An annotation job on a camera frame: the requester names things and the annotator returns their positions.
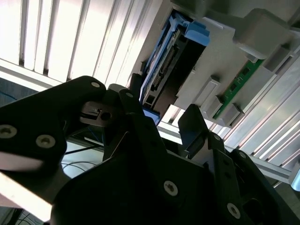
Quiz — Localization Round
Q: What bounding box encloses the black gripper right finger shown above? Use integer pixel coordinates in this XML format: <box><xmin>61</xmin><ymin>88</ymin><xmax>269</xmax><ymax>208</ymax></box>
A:
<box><xmin>177</xmin><ymin>104</ymin><xmax>293</xmax><ymax>225</ymax></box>

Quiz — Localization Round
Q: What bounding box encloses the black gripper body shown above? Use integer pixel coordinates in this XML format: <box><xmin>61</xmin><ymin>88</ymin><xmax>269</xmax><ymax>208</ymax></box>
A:
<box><xmin>50</xmin><ymin>150</ymin><xmax>225</xmax><ymax>225</ymax></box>

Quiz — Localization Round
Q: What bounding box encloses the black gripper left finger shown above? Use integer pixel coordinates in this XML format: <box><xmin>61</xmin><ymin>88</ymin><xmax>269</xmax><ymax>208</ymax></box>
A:
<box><xmin>0</xmin><ymin>74</ymin><xmax>186</xmax><ymax>209</ymax></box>

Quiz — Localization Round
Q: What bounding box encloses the hard disk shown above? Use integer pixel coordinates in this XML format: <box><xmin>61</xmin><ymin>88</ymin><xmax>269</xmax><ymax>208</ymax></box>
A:
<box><xmin>138</xmin><ymin>10</ymin><xmax>211</xmax><ymax>124</ymax></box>

